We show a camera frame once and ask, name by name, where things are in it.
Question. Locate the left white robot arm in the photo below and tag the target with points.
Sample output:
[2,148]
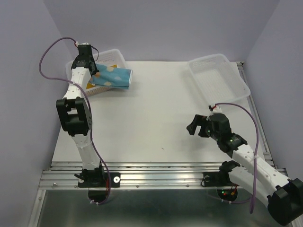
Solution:
[76,119]

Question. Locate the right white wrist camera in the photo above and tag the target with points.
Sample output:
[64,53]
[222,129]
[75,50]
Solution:
[215,109]

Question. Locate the yellow blue hello towel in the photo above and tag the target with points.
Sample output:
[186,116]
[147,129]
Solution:
[94,89]

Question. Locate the right white plastic basket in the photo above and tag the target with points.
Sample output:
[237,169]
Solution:
[217,80]

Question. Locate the light blue colourful towel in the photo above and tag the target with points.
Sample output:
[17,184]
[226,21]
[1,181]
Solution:
[113,77]

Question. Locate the aluminium mounting rail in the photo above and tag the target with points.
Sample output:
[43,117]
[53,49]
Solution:
[134,176]

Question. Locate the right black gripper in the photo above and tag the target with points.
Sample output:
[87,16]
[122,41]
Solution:
[199,120]

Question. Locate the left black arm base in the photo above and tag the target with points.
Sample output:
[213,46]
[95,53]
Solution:
[106,179]

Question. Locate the left white plastic basket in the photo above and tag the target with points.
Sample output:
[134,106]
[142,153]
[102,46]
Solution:
[109,58]

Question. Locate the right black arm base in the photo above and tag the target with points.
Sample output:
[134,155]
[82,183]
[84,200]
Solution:
[214,179]

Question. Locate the white plastic basket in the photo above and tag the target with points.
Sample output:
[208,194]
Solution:
[109,58]
[217,80]

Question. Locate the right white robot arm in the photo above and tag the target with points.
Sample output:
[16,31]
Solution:
[282,196]

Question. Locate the right aluminium side rail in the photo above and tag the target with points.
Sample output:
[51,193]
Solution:
[266,150]

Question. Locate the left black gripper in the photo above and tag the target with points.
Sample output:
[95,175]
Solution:
[92,59]

